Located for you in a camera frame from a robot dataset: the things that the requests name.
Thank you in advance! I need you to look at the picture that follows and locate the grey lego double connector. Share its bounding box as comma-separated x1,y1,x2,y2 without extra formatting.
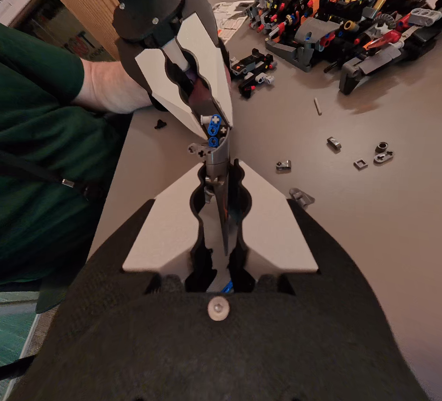
374,142,394,165

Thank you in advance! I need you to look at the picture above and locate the small black lego assembly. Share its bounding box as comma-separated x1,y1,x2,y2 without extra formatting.
230,49,277,99

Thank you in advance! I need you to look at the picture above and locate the grey angled lego piece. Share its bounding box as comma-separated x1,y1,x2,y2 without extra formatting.
289,187,315,210

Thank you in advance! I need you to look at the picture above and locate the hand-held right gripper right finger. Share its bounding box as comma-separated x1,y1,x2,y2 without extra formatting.
227,158,319,293

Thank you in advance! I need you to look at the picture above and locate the large lego car model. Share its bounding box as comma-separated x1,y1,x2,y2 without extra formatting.
247,0,442,96

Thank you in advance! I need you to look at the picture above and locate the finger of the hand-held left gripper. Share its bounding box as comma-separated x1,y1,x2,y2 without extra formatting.
175,12,234,130
135,45,208,140

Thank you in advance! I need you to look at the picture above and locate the person's left forearm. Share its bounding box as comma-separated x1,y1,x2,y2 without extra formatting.
71,58,154,114

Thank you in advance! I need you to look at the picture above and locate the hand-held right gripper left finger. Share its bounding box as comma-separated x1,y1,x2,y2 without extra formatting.
122,161,209,293

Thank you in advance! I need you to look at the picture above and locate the dark grey lego wing assembly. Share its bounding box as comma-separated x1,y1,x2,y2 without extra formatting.
188,114,243,257

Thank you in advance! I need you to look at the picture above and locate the dark cardboard box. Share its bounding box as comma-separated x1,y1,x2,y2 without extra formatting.
33,4,116,63

